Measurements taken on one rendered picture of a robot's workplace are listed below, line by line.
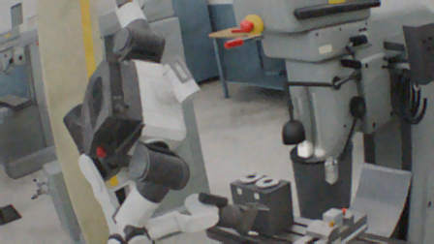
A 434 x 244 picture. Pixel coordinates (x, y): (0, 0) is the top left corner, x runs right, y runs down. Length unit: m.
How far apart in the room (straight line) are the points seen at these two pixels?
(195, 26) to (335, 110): 7.48
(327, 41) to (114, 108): 0.63
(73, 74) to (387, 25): 1.90
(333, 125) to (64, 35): 1.84
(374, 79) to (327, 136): 0.28
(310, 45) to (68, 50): 1.83
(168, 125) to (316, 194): 2.28
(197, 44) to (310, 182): 5.58
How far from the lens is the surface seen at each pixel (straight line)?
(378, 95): 2.00
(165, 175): 1.73
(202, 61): 9.35
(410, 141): 2.20
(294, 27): 1.68
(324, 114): 1.85
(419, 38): 1.84
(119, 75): 1.82
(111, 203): 2.10
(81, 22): 3.32
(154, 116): 1.80
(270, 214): 2.28
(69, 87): 3.31
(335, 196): 4.01
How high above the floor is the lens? 1.98
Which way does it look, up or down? 15 degrees down
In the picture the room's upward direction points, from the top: 10 degrees counter-clockwise
